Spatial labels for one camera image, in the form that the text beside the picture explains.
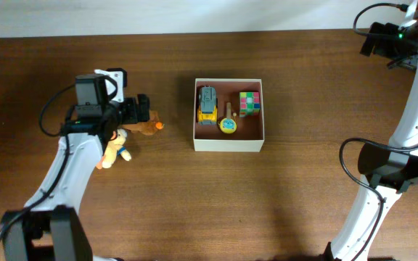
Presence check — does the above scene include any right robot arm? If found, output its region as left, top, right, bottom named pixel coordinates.
left=320, top=1, right=418, bottom=260

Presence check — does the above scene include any yellow plush duck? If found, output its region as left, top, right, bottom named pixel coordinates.
left=96, top=128, right=132, bottom=170

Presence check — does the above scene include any multicolour puzzle cube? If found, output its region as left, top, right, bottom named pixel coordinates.
left=239, top=91, right=261, bottom=117

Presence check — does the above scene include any yellow wooden rattle drum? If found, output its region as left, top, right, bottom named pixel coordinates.
left=218, top=102, right=237, bottom=134

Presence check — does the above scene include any black cable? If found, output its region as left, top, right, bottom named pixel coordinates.
left=338, top=2, right=418, bottom=261
left=0, top=78, right=119, bottom=261

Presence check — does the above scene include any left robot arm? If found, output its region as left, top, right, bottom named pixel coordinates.
left=0, top=68, right=150, bottom=260

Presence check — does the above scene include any yellow grey toy truck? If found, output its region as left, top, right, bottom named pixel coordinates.
left=197, top=86, right=218, bottom=125

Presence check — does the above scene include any left black cable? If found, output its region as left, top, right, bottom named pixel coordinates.
left=0, top=78, right=119, bottom=261

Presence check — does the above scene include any brown plush bear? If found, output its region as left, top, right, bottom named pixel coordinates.
left=123, top=110, right=164, bottom=136

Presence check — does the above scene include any white cardboard box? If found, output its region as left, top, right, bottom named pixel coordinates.
left=192, top=78, right=265, bottom=152

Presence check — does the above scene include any right black cable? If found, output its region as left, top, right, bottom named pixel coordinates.
left=338, top=2, right=418, bottom=261

